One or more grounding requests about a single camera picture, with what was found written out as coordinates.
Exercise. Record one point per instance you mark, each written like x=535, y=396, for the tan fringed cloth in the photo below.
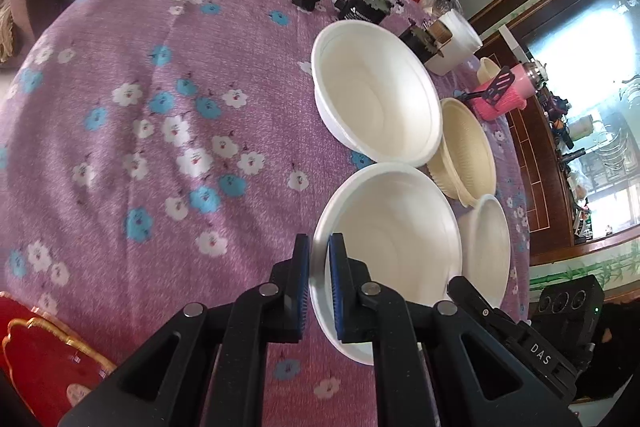
x=5, y=27

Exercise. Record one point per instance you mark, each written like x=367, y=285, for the large deep white bowl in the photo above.
x=375, y=102

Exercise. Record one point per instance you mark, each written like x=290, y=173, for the red gold-trimmed mat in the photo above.
x=45, y=357

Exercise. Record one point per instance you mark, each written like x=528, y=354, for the black motor with brass gear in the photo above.
x=420, y=39

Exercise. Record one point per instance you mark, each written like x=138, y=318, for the clear glass cup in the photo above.
x=442, y=4

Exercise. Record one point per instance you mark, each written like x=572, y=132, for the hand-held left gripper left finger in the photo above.
x=304, y=292

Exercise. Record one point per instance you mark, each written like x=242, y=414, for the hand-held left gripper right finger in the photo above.
x=334, y=292

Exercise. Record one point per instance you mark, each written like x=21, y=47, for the purple floral tablecloth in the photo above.
x=175, y=132

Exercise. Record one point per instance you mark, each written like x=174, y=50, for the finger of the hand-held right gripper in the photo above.
x=472, y=299

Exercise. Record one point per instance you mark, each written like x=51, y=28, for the small white bowl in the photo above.
x=485, y=252

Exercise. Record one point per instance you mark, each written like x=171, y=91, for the small cream cup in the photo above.
x=487, y=69

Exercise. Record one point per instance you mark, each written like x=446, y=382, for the black motor with label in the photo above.
x=361, y=7

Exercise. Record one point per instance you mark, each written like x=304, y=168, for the white plastic container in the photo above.
x=457, y=39

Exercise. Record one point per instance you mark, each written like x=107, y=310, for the wide white bowl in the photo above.
x=400, y=227

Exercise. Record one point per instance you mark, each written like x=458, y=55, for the beige ribbed bowl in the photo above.
x=467, y=152

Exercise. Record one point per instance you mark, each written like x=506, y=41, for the wooden cabinet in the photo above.
x=542, y=167

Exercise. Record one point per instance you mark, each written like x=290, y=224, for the black power adapter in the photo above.
x=306, y=0

